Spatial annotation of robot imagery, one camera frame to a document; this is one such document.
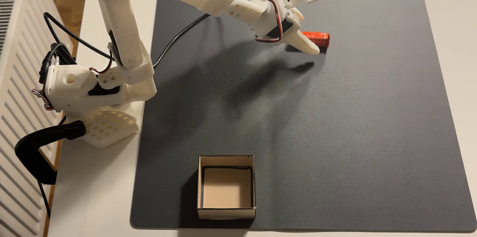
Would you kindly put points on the red cylindrical battery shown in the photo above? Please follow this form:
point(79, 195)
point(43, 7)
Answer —
point(322, 38)

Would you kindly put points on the small open cardboard box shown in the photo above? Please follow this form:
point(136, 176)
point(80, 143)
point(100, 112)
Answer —
point(227, 192)

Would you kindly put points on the dark grey textured mat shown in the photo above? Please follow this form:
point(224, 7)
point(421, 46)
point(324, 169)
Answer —
point(335, 136)

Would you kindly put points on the white slatted radiator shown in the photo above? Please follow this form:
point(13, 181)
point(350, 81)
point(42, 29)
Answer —
point(18, 80)

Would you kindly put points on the black table clamp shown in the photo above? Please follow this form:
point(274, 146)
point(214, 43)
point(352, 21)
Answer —
point(33, 147)

